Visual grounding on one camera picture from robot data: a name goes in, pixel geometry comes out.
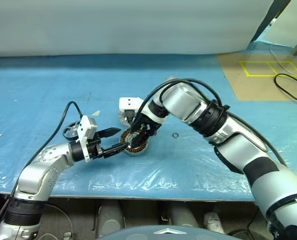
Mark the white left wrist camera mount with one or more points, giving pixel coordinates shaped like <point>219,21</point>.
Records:
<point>84,127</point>

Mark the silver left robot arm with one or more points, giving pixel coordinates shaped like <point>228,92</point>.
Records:
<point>38,170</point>

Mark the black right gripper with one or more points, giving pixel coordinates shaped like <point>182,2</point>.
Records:
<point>151,128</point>

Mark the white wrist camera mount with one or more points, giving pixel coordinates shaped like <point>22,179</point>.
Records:
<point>132,102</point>
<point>84,127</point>

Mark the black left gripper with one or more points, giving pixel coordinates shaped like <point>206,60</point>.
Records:
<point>96,150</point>

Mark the grey rounded cylinder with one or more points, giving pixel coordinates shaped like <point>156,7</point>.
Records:
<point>181,215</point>
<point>109,217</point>

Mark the small pale tape scrap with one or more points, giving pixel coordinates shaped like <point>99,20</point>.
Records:
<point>96,113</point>

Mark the grey rounded robot torso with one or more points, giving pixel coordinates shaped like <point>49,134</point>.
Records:
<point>138,233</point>

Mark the brown cardboard sheet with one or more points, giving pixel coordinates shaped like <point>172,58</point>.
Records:
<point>253,85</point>

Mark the white rounded lump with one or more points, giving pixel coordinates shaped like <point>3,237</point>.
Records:
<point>213,222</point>

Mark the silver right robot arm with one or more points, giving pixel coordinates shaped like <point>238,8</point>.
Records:
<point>183,100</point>

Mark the dark slanted post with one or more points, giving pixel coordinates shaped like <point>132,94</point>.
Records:
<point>268,20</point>

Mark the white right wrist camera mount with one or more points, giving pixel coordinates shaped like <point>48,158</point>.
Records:
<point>132,102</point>

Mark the large white backdrop board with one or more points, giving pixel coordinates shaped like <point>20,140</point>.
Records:
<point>113,25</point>

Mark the silver round housing lid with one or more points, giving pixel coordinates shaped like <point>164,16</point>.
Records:
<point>122,119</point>

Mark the white panel behind post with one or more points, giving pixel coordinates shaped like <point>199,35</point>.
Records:
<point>288,27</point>

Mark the blue plastic table cover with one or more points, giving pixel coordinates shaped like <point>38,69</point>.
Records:
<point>38,87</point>

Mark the silver motor housing copper windings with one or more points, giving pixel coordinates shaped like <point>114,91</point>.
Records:
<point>136,149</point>

